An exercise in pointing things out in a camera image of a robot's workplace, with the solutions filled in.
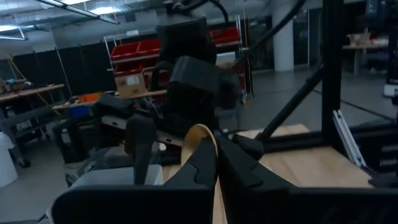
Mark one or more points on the wooden spoon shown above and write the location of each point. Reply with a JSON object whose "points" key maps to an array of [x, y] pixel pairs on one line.
{"points": [[194, 140]]}

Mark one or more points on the black aluminium table frame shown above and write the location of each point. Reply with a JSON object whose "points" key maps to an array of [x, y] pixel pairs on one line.
{"points": [[332, 77]]}

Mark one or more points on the silver aluminium profile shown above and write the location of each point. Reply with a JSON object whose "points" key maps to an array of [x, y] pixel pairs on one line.
{"points": [[348, 137]]}

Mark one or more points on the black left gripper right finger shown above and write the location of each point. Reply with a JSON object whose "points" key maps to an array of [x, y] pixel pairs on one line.
{"points": [[295, 205]]}

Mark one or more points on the white round pillar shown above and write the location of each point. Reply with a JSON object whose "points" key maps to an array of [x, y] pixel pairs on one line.
{"points": [[283, 40]]}

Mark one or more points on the blue storage bin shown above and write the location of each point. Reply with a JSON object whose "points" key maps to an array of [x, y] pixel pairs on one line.
{"points": [[79, 112]]}

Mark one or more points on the wooden workbench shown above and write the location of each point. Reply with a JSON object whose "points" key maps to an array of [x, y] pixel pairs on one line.
{"points": [[367, 46], [149, 93], [31, 91]]}

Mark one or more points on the white pedal trash can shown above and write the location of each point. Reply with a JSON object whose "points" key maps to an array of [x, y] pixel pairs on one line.
{"points": [[7, 161]]}

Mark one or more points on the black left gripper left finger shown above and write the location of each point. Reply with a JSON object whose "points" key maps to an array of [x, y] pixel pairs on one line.
{"points": [[140, 205]]}

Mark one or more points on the orange tray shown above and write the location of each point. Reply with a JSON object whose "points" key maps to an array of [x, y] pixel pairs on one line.
{"points": [[90, 98]]}

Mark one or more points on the black equipment case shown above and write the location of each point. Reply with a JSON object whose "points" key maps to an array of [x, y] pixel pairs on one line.
{"points": [[77, 143]]}

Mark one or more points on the red storage bin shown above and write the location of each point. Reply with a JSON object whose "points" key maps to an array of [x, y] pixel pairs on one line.
{"points": [[124, 51], [149, 47], [228, 35], [127, 69]]}

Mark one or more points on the ceiling light fixture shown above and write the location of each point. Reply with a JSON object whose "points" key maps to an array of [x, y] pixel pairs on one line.
{"points": [[93, 11], [12, 29]]}

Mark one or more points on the cardboard box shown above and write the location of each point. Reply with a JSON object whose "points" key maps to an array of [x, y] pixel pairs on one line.
{"points": [[129, 88]]}

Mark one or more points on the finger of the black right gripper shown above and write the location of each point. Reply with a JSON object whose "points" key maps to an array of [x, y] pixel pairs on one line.
{"points": [[250, 146], [141, 140]]}

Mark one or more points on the white box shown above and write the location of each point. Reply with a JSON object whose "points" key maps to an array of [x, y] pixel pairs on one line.
{"points": [[225, 57]]}

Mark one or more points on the metal shelf rack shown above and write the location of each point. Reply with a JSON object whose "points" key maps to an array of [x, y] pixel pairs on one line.
{"points": [[133, 59]]}

